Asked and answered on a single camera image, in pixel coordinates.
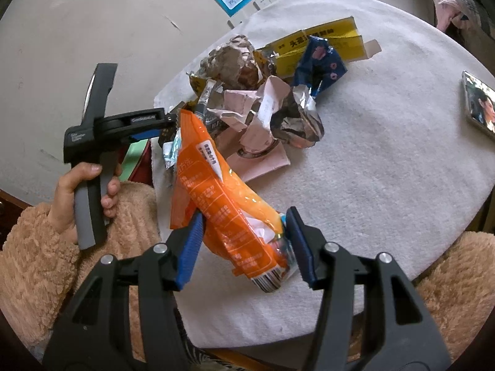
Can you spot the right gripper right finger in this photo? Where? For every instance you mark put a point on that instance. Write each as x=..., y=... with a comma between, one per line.
x=371, y=316

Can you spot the small blue silver wrapper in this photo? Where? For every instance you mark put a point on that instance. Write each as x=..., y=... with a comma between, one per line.
x=170, y=149

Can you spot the yellow cardboard box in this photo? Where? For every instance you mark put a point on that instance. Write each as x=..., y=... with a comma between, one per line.
x=340, y=36

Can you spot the crumpled brown yellow wrapper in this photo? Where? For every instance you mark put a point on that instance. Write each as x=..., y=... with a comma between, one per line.
x=236, y=64

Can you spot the pink torn paper package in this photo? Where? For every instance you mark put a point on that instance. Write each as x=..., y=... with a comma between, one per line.
x=253, y=151

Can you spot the orange snack bag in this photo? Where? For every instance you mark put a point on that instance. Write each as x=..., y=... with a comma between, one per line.
x=239, y=225

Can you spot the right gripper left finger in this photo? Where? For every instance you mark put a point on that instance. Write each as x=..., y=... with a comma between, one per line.
x=124, y=315

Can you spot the smartphone showing video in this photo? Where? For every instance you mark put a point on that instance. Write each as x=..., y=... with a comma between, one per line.
x=479, y=104

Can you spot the silver foil wrapper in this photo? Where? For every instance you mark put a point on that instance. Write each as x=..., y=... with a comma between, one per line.
x=297, y=121

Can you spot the left fuzzy tan sleeve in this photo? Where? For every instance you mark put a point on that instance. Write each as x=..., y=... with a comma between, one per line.
x=39, y=267

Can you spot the fuzzy tan sleeve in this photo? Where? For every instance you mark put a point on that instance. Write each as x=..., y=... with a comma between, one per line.
x=458, y=290
x=39, y=267

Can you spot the bed with plaid sheet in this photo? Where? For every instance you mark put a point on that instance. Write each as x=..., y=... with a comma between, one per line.
x=464, y=14

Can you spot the left hand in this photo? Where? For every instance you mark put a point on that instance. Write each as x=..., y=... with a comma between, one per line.
x=61, y=215

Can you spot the blue snack wrapper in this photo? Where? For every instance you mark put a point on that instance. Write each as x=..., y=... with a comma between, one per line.
x=319, y=68

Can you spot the white table cloth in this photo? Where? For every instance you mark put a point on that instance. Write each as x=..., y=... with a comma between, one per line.
x=399, y=169

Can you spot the right fuzzy tan sleeve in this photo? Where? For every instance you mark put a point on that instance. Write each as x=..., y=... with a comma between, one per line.
x=458, y=290

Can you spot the green red trash bin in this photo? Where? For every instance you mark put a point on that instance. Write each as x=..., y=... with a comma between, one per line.
x=135, y=161

